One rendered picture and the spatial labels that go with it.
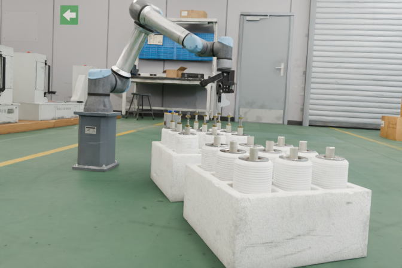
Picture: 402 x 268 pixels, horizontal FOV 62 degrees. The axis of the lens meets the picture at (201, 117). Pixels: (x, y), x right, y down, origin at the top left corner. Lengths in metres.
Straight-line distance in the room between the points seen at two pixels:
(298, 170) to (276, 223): 0.14
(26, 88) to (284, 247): 3.53
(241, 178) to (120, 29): 6.49
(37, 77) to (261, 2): 4.39
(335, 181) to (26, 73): 3.55
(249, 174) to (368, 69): 6.16
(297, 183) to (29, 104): 3.46
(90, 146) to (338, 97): 5.47
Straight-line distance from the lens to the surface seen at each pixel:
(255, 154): 0.84
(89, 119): 1.80
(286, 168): 0.87
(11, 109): 3.59
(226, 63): 1.62
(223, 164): 0.92
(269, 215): 0.81
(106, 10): 7.36
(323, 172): 0.94
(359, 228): 1.00
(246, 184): 0.81
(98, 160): 1.80
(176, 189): 1.29
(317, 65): 6.64
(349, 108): 6.74
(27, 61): 4.05
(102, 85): 1.81
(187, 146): 1.30
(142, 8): 1.72
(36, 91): 4.01
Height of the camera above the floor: 0.39
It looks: 3 degrees down
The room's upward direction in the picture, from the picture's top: 3 degrees clockwise
